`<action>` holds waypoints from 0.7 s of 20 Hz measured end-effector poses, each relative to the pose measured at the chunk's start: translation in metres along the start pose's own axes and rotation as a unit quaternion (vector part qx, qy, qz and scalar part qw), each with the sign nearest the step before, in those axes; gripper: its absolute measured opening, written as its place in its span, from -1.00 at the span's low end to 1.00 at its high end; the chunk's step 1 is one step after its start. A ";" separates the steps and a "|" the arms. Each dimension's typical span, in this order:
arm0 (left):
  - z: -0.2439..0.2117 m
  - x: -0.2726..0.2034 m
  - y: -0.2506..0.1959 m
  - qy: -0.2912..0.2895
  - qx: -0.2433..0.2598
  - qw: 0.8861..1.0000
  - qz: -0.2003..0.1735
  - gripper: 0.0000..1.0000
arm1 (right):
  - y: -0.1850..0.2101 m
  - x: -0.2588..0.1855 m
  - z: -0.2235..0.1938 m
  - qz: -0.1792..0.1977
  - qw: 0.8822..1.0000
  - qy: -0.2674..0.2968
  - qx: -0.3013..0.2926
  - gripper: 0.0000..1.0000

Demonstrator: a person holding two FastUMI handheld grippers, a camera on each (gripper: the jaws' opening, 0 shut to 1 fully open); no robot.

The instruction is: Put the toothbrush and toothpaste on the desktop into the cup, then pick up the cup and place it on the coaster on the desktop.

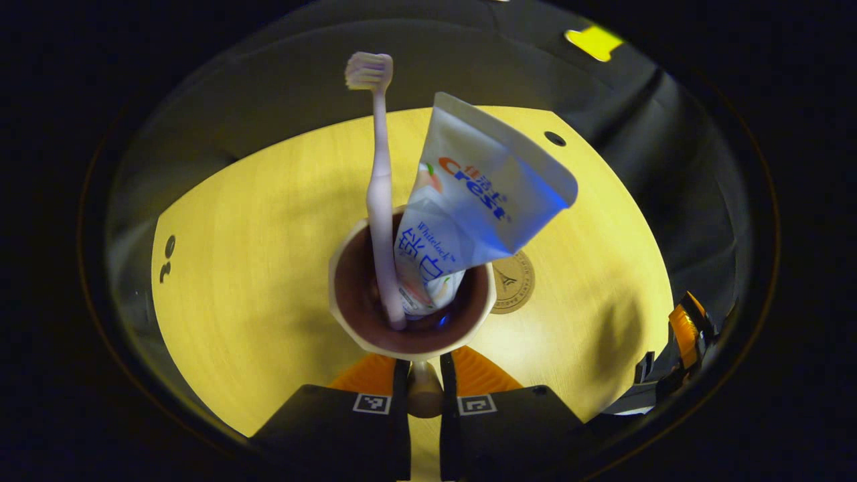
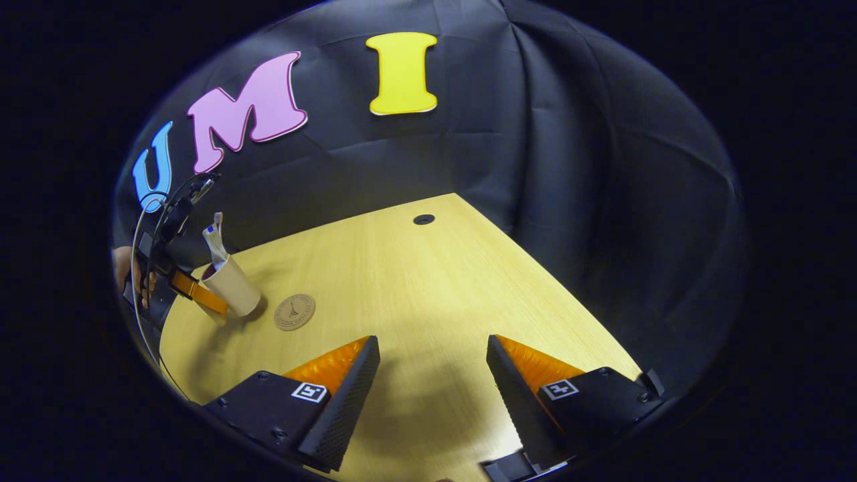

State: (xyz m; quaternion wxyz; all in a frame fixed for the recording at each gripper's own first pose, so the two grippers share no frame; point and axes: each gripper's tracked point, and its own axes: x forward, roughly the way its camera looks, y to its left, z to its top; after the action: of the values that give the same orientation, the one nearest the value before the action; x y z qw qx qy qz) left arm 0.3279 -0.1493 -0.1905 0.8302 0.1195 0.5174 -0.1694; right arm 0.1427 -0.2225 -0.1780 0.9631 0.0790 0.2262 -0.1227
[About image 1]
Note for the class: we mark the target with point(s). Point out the pink toothbrush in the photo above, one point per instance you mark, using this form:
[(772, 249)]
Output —
[(380, 167)]

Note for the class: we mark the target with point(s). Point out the round brown coaster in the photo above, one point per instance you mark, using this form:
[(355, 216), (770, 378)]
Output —
[(517, 284)]

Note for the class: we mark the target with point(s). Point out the beige cup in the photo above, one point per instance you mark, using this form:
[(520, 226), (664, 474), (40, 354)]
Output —
[(348, 314)]

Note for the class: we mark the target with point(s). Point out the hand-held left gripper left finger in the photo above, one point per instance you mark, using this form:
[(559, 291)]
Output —
[(402, 415)]

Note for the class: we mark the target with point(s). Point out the black backdrop cloth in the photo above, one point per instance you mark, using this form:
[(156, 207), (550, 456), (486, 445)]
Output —
[(301, 73)]

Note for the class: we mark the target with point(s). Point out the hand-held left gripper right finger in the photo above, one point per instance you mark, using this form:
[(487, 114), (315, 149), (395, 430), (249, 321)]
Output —
[(447, 415)]

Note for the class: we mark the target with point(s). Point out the white toothpaste tube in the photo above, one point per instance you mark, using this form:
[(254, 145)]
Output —
[(482, 174)]

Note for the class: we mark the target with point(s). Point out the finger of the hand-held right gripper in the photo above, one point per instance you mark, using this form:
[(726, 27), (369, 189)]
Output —
[(703, 320), (686, 338)]

